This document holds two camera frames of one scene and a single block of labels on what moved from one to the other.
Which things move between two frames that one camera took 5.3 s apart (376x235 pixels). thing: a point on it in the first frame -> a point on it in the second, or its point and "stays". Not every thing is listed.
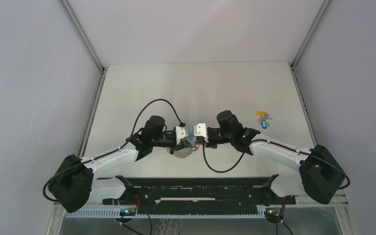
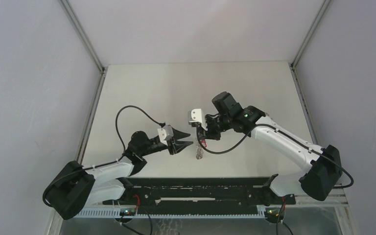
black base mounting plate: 199,192 stays
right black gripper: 209,144 -> 209,133
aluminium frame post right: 295,59 stays
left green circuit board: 127,212 stays
